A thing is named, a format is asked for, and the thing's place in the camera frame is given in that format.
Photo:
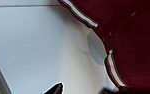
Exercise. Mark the white inner shelf box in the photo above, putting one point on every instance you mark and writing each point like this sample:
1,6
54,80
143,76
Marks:
41,50

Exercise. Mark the maroon and white jacket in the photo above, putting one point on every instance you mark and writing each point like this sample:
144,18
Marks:
134,40

